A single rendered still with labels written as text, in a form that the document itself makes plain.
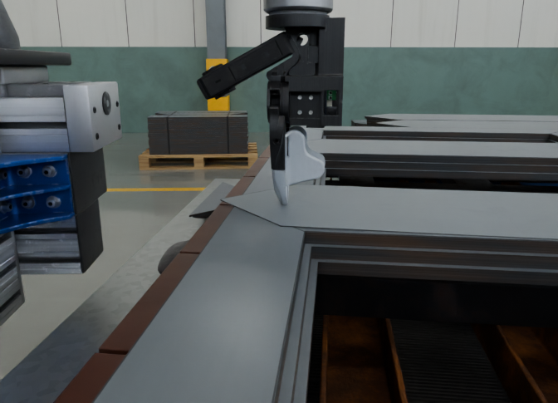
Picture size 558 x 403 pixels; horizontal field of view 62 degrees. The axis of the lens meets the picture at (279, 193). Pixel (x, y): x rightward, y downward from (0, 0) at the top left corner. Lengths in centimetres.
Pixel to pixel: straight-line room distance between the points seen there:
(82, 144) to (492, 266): 53
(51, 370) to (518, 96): 827
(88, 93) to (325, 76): 32
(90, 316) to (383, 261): 42
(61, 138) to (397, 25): 729
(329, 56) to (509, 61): 796
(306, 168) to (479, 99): 779
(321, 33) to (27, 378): 50
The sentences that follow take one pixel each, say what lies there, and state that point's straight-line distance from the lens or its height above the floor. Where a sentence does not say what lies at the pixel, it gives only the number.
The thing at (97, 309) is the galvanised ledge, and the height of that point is 68.
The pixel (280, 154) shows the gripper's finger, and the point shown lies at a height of 92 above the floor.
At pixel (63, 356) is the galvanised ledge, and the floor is 68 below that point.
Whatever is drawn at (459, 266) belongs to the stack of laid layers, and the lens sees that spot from 50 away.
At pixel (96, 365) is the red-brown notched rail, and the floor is 83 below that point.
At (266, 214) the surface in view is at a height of 86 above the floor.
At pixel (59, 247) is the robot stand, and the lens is 75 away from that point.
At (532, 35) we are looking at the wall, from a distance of 862.
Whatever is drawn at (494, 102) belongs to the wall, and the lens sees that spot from 840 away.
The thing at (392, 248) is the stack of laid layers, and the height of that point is 84.
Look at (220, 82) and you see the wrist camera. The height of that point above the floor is 100.
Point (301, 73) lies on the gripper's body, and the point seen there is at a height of 101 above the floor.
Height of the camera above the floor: 102
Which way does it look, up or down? 15 degrees down
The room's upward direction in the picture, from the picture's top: straight up
